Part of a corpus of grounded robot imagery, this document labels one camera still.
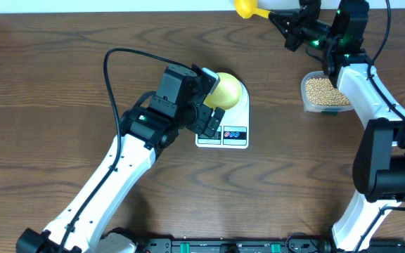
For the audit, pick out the white digital kitchen scale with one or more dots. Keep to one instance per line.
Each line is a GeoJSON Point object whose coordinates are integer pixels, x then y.
{"type": "Point", "coordinates": [234, 129]}

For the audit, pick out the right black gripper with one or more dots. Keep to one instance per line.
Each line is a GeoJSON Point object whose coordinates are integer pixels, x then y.
{"type": "Point", "coordinates": [297, 20]}

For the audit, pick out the pale yellow bowl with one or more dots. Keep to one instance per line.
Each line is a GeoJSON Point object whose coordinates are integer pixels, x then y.
{"type": "Point", "coordinates": [227, 93]}

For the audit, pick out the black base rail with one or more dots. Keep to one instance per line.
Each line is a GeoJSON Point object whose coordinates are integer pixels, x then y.
{"type": "Point", "coordinates": [297, 244]}

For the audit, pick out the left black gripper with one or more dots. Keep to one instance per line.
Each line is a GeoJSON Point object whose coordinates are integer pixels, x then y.
{"type": "Point", "coordinates": [200, 124]}

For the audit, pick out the green tape label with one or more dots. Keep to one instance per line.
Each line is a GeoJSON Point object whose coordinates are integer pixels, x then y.
{"type": "Point", "coordinates": [328, 112]}

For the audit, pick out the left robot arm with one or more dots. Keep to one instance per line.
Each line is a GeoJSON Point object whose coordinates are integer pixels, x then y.
{"type": "Point", "coordinates": [143, 132]}

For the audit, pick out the soybeans pile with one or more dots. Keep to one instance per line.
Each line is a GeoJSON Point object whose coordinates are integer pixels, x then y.
{"type": "Point", "coordinates": [320, 91]}

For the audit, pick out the clear plastic container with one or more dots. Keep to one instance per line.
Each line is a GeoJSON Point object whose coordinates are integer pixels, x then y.
{"type": "Point", "coordinates": [310, 107]}

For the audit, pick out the yellow plastic measuring scoop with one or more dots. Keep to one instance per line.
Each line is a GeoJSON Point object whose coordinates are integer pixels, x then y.
{"type": "Point", "coordinates": [247, 8]}

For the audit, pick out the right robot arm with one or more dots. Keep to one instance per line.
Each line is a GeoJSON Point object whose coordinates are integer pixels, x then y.
{"type": "Point", "coordinates": [378, 170]}

